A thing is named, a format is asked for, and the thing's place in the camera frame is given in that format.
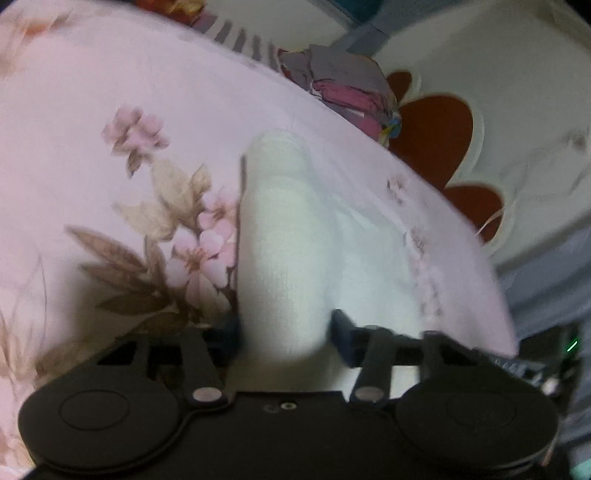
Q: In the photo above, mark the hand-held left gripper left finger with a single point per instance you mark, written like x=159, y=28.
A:
x=234, y=334

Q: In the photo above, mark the white small garment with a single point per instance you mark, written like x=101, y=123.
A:
x=281, y=240

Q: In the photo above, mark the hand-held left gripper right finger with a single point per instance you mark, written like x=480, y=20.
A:
x=344, y=337

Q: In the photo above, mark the cream blanket with red hearts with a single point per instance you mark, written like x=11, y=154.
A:
x=508, y=115

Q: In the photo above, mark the colourful patterned cloth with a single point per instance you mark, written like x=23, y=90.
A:
x=391, y=128

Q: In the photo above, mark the pink floral bed sheet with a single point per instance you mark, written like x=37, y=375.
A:
x=92, y=115

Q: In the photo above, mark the pink cloth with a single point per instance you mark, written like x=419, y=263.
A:
x=351, y=97

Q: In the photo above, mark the grey striped cloth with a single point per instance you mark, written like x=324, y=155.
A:
x=240, y=39

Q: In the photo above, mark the sliding glass window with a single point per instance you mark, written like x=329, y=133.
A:
x=362, y=5

